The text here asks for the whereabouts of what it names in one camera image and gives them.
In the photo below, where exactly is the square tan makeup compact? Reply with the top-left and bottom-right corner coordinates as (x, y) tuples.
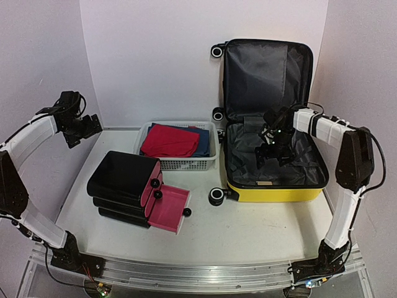
(256, 181), (273, 186)

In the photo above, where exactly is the pink top drawer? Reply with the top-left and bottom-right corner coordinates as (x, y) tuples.
(140, 161), (161, 207)

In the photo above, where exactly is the black pink drawer organizer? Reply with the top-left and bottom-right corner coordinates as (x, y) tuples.
(86, 151), (160, 228)

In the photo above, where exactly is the pink bottom drawer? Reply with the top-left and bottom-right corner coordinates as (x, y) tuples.
(148, 184), (190, 234)

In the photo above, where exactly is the blue garment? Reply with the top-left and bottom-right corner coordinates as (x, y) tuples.
(140, 124), (209, 157)

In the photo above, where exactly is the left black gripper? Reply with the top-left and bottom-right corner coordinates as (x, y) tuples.
(62, 114), (102, 148)

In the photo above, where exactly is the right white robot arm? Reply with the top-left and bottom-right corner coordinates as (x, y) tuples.
(255, 104), (384, 275)

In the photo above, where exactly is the red garment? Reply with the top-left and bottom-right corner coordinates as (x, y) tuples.
(140, 124), (200, 158)

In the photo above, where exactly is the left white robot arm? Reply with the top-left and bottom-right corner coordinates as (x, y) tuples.
(1, 91), (102, 271)

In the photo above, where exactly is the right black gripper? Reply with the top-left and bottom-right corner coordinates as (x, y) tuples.
(254, 127), (295, 169)

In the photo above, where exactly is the yellow Pikachu suitcase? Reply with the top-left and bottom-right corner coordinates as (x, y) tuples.
(208, 39), (329, 206)

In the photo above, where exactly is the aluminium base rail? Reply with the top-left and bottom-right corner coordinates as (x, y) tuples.
(27, 248), (370, 292)

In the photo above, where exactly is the white plastic basket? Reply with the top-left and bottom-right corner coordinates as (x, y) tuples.
(133, 120), (220, 171)

